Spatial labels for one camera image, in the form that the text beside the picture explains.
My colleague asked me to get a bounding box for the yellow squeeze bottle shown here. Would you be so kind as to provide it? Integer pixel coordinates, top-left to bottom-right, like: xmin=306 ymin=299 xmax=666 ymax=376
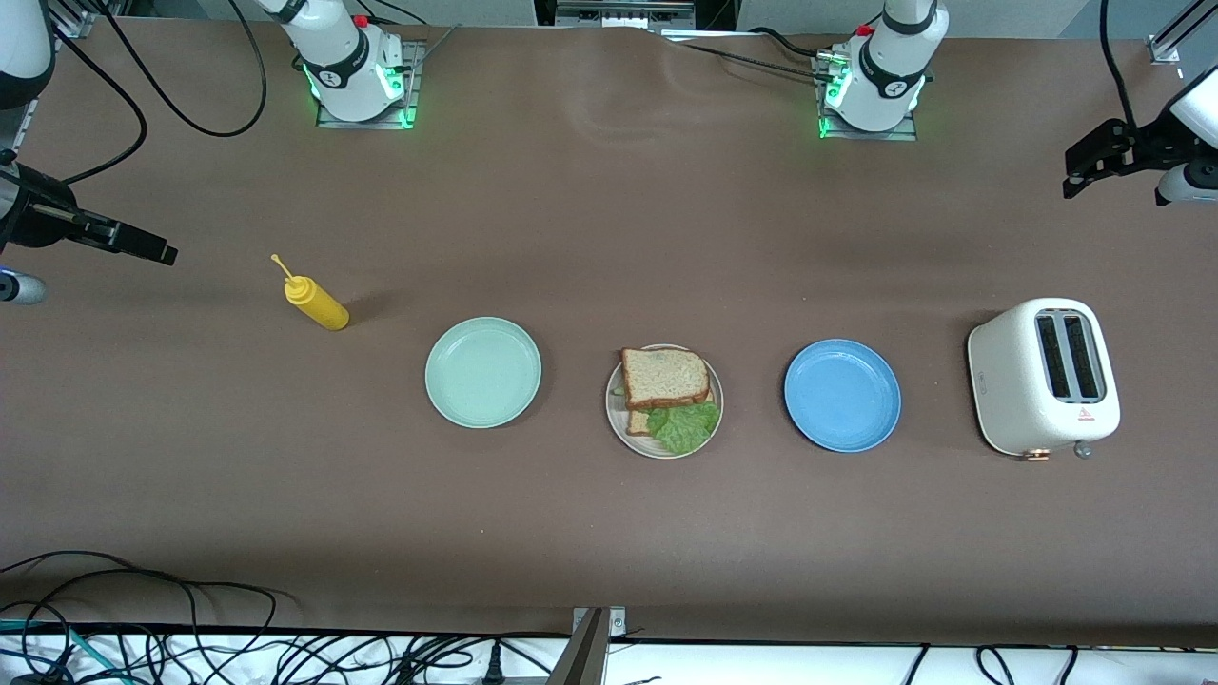
xmin=270 ymin=253 xmax=351 ymax=332

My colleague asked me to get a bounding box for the dark crust bread slice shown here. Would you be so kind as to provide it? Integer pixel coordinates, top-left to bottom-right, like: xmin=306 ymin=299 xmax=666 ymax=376
xmin=620 ymin=346 xmax=713 ymax=412

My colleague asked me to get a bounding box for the green lettuce leaf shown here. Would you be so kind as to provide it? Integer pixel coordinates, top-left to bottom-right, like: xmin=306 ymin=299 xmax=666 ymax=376
xmin=614 ymin=385 xmax=721 ymax=456

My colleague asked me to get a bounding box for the beige plate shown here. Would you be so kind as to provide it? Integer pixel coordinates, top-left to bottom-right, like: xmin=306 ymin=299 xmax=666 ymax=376
xmin=605 ymin=343 xmax=724 ymax=460

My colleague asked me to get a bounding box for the light wheat bread slice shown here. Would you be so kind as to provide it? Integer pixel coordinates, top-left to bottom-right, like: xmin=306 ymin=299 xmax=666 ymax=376
xmin=625 ymin=385 xmax=717 ymax=439

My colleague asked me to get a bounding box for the blue plate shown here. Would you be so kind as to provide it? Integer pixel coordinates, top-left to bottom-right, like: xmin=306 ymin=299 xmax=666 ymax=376
xmin=783 ymin=339 xmax=902 ymax=454

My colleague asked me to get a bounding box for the mint green plate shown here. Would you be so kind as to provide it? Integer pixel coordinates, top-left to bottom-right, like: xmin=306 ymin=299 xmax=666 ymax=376
xmin=424 ymin=316 xmax=543 ymax=430

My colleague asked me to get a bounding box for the cream white toaster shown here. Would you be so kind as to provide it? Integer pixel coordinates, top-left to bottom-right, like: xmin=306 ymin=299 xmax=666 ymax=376
xmin=968 ymin=298 xmax=1122 ymax=463

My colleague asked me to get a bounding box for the brown table cover sheet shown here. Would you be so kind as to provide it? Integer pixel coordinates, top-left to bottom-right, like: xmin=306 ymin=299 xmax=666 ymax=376
xmin=0 ymin=17 xmax=1218 ymax=648

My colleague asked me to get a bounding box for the silver aluminium frame strut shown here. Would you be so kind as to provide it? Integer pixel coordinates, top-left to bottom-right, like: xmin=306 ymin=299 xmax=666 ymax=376
xmin=52 ymin=0 xmax=125 ymax=39
xmin=1147 ymin=0 xmax=1218 ymax=66

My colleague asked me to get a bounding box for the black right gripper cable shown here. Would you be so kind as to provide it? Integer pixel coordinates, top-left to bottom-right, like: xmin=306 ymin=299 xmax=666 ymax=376
xmin=0 ymin=29 xmax=148 ymax=220

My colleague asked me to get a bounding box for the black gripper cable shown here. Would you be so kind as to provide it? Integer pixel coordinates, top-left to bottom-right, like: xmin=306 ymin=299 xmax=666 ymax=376
xmin=0 ymin=29 xmax=148 ymax=220
xmin=1100 ymin=0 xmax=1141 ymax=129

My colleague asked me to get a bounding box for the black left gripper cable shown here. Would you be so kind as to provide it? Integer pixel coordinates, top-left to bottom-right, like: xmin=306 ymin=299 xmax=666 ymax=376
xmin=1100 ymin=0 xmax=1141 ymax=129

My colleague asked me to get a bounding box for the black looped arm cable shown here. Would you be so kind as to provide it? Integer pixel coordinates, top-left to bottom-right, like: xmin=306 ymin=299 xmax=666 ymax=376
xmin=95 ymin=0 xmax=268 ymax=138

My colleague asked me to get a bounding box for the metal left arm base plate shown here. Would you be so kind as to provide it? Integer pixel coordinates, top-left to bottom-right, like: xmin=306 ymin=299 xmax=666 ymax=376
xmin=814 ymin=52 xmax=920 ymax=143

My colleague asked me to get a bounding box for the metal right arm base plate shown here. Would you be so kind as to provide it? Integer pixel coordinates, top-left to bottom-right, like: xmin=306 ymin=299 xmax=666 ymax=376
xmin=316 ymin=40 xmax=421 ymax=130

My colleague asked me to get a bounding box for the thin black table cable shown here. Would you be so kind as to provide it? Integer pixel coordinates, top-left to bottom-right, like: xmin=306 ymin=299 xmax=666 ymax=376
xmin=0 ymin=550 xmax=279 ymax=657

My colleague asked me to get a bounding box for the black base power cable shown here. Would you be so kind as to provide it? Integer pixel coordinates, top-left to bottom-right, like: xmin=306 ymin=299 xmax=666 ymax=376
xmin=655 ymin=27 xmax=831 ymax=83

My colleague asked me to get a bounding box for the teal cable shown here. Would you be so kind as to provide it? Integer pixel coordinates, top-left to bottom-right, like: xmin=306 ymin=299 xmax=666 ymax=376
xmin=0 ymin=618 xmax=108 ymax=685

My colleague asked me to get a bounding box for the grey metal frame piece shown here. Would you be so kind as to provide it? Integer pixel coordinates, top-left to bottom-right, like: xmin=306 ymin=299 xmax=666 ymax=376
xmin=555 ymin=0 xmax=697 ymax=29

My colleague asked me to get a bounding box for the grey aluminium camera post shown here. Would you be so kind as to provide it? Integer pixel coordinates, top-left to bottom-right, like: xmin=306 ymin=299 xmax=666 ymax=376
xmin=545 ymin=609 xmax=611 ymax=685

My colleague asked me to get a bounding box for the silver post foot bracket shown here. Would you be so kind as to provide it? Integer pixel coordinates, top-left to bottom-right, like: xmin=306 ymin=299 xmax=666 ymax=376
xmin=571 ymin=606 xmax=628 ymax=637

